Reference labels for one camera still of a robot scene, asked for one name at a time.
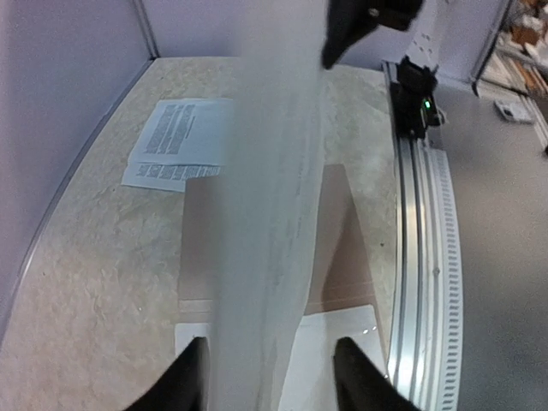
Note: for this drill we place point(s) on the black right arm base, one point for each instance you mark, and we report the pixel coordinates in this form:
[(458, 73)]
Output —
[(412, 99)]

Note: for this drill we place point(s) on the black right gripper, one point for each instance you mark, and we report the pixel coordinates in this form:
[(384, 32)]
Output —
[(349, 21)]

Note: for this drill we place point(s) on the printed white sheet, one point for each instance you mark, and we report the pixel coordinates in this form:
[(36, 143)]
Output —
[(247, 359), (268, 203)]

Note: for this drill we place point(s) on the white paper stack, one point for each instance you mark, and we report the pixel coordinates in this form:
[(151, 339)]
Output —
[(182, 139)]

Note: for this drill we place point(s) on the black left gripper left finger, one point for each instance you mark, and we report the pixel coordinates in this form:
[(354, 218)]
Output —
[(182, 386)]

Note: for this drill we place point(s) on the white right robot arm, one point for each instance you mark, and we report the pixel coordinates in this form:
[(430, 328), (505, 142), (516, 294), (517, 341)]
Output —
[(424, 48)]

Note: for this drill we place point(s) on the aluminium frame right post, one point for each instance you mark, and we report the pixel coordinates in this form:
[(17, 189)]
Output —
[(146, 29)]

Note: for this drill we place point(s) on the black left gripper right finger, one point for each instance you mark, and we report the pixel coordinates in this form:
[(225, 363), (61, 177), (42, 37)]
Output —
[(360, 386)]

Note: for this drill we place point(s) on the pink paper folder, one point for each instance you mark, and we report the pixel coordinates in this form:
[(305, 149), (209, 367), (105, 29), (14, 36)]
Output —
[(341, 274)]

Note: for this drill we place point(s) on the aluminium front rail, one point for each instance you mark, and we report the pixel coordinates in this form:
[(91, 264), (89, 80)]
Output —
[(425, 355)]

